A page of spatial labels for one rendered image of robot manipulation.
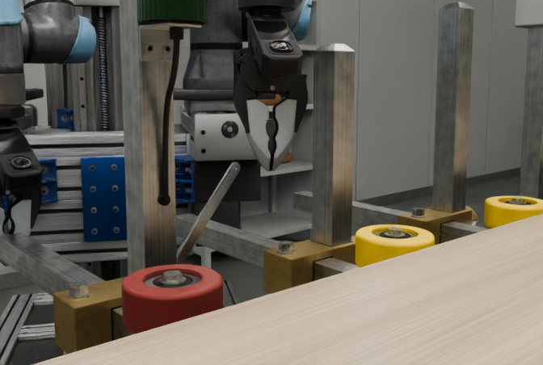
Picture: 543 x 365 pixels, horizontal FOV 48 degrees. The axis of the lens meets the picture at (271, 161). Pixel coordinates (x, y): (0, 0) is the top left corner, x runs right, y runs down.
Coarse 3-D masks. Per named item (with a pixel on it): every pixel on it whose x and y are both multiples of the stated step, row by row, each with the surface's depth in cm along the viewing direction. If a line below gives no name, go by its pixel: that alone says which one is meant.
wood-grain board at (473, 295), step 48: (480, 240) 63; (528, 240) 63; (288, 288) 49; (336, 288) 49; (384, 288) 49; (432, 288) 49; (480, 288) 49; (528, 288) 49; (144, 336) 40; (192, 336) 40; (240, 336) 40; (288, 336) 40; (336, 336) 40; (384, 336) 40; (432, 336) 40; (480, 336) 40; (528, 336) 40
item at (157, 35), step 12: (144, 24) 54; (156, 24) 52; (168, 24) 51; (180, 24) 52; (192, 24) 52; (144, 36) 55; (156, 36) 55; (168, 36) 56; (180, 36) 53; (144, 48) 55; (156, 48) 56; (168, 48) 56; (144, 60) 55; (156, 60) 56; (168, 60) 56; (168, 84) 55; (168, 96) 55; (168, 108) 56; (168, 120) 56; (168, 132) 56; (168, 192) 58
